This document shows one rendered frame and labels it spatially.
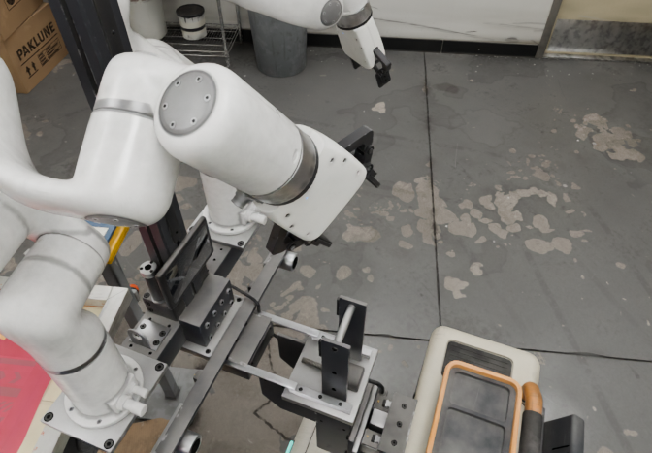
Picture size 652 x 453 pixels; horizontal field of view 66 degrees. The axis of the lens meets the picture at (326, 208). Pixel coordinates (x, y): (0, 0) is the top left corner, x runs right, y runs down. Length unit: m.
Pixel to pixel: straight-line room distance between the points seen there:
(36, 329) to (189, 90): 0.43
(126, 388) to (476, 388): 0.64
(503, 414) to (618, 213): 2.19
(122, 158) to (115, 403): 0.57
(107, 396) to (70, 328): 0.19
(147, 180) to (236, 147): 0.08
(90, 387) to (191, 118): 0.58
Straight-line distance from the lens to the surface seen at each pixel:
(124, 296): 1.26
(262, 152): 0.38
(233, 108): 0.35
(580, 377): 2.41
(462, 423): 1.05
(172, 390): 2.15
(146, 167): 0.40
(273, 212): 0.46
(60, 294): 0.72
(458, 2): 4.06
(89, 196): 0.40
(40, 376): 1.26
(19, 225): 0.73
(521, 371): 1.24
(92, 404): 0.90
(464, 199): 2.89
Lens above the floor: 1.95
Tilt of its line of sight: 46 degrees down
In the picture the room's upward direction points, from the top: straight up
